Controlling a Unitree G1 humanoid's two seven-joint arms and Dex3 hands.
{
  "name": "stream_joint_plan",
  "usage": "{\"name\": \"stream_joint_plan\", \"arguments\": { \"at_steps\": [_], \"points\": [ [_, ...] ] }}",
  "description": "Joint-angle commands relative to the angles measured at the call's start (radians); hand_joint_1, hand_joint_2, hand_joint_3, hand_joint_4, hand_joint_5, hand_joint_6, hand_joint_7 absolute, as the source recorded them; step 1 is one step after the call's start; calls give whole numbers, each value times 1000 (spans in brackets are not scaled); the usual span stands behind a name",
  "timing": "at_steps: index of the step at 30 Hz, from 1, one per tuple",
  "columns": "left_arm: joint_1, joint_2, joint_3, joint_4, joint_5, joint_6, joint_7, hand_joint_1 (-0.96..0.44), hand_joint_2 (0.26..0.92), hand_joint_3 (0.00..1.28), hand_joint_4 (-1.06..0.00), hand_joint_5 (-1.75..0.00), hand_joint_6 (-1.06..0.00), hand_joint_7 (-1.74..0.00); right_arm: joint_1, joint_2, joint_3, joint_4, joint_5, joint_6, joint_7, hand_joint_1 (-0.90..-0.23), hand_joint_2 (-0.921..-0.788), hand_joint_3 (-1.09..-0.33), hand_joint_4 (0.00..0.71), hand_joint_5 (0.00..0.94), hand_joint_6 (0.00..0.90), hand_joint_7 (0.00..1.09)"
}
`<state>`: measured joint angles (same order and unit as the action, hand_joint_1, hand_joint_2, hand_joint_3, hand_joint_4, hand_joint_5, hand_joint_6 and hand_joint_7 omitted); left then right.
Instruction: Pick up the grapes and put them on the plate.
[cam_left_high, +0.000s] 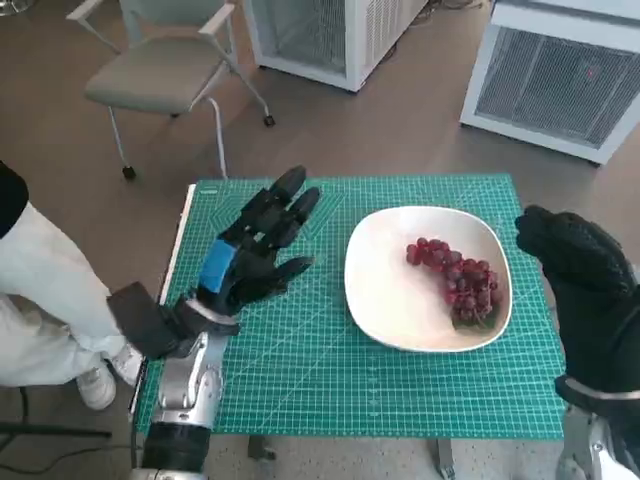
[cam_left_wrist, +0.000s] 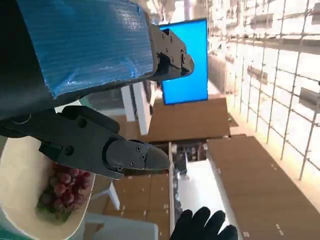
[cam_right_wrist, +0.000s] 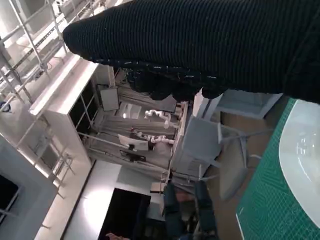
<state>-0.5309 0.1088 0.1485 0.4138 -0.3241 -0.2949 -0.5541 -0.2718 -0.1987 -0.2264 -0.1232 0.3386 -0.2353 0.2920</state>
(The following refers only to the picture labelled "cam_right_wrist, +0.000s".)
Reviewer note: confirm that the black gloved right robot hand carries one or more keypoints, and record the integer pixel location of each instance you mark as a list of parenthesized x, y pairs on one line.
[(200, 37)]

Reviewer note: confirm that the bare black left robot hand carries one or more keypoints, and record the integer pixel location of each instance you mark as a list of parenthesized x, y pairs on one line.
[(172, 215)]

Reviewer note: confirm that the white square plate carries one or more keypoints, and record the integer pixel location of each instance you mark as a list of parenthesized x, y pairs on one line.
[(302, 160)]

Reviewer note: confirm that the large black screen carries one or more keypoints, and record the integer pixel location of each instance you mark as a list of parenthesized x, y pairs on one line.
[(125, 215)]

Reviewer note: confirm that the white vented unit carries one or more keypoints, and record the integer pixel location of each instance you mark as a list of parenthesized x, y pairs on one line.
[(185, 162)]

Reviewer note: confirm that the computer monitor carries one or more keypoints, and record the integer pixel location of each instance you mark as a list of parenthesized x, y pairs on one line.
[(132, 143)]

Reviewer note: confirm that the green cutting mat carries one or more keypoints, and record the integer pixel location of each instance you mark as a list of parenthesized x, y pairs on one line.
[(262, 195)]

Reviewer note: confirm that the grey chair with white frame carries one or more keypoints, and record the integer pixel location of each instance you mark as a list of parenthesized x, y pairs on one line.
[(202, 140)]

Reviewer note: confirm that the large white frame enclosure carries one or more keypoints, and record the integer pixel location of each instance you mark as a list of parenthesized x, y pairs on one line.
[(65, 112)]

